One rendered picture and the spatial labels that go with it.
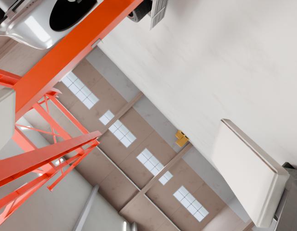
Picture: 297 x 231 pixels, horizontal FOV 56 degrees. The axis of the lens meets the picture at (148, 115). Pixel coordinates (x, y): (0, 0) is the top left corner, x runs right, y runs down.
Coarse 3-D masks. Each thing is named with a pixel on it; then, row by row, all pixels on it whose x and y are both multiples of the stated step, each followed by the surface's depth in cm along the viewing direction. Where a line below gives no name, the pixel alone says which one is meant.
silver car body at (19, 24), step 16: (0, 0) 212; (16, 0) 212; (32, 0) 210; (48, 0) 221; (64, 0) 301; (80, 0) 278; (96, 0) 304; (0, 16) 288; (16, 16) 212; (32, 16) 223; (48, 16) 240; (64, 16) 296; (80, 16) 302; (0, 32) 216; (16, 32) 225; (32, 32) 242; (48, 32) 262; (64, 32) 288
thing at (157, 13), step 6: (156, 0) 286; (162, 0) 303; (156, 6) 300; (162, 6) 321; (150, 12) 357; (156, 12) 320; (162, 12) 344; (156, 18) 343; (162, 18) 371; (150, 24) 346; (156, 24) 371
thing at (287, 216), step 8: (296, 184) 12; (288, 192) 11; (296, 192) 11; (288, 200) 10; (296, 200) 11; (288, 208) 10; (296, 208) 10; (280, 216) 9; (288, 216) 9; (296, 216) 10; (280, 224) 9; (288, 224) 9; (296, 224) 9
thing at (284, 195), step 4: (292, 176) 14; (288, 180) 13; (292, 180) 13; (288, 184) 13; (288, 188) 12; (284, 192) 12; (284, 196) 12; (280, 200) 12; (284, 200) 12; (280, 204) 12; (280, 208) 12; (276, 212) 13; (280, 212) 12; (276, 216) 13
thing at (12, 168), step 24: (0, 72) 685; (48, 96) 1150; (48, 120) 852; (72, 120) 1152; (24, 144) 554; (72, 144) 702; (96, 144) 1155; (0, 168) 345; (24, 168) 396; (48, 168) 555; (72, 168) 1151; (24, 192) 442; (0, 216) 552
